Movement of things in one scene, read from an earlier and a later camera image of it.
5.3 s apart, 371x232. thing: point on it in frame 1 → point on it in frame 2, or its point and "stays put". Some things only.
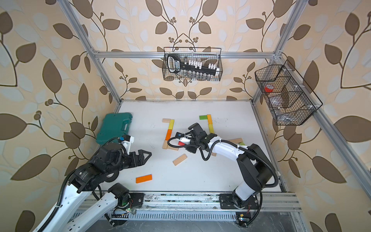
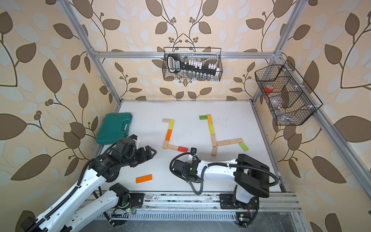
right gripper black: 192,150 → 184,162
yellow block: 171,124 stays put
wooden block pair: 171,148 stays put
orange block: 144,179 stays put
